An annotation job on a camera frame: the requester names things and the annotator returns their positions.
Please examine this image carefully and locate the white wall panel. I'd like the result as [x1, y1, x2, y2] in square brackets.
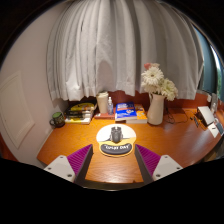
[0, 70, 36, 149]

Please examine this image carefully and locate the black grey computer mouse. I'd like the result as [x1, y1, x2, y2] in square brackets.
[109, 125, 123, 144]

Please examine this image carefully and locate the white ceramic vase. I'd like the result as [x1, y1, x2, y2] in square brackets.
[146, 92, 167, 126]

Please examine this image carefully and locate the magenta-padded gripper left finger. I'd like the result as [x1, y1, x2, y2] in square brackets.
[43, 143, 94, 185]

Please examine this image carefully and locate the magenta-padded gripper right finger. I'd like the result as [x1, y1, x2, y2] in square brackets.
[134, 143, 184, 184]

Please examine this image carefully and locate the black cable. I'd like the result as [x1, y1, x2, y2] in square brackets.
[164, 106, 198, 125]

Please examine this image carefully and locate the thin red notebook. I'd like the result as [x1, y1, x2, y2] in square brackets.
[93, 112, 116, 120]

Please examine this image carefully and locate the cream lidded tumbler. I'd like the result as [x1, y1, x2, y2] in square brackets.
[96, 90, 110, 115]

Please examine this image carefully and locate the white flat device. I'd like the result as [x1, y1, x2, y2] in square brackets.
[193, 105, 216, 128]

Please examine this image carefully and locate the white flower bouquet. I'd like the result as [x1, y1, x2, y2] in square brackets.
[140, 62, 179, 102]

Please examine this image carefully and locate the yellow black book stack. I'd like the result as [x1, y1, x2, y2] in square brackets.
[64, 102, 98, 125]

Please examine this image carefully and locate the white curtain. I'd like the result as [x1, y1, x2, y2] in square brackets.
[46, 0, 205, 102]

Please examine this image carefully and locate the white yellow black mouse pad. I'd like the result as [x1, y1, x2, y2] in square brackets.
[95, 123, 137, 158]

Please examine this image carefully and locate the small clear spray bottle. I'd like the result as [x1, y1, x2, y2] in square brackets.
[106, 96, 115, 116]

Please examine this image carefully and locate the dark green mug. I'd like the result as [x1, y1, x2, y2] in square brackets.
[49, 111, 66, 129]

